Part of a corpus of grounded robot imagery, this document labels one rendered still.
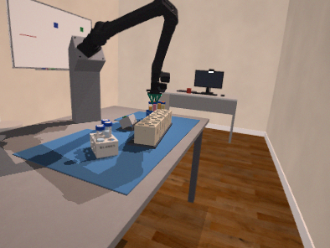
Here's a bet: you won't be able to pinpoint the sample tube with blue cap and orange dot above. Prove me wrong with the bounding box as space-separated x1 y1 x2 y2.
161 101 166 110

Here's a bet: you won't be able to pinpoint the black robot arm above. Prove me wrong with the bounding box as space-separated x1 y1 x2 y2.
77 0 178 93

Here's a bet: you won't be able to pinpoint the blue table mat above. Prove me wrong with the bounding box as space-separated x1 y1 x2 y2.
13 116 200 195

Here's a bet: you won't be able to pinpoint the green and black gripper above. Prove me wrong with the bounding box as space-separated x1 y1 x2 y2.
147 90 162 104

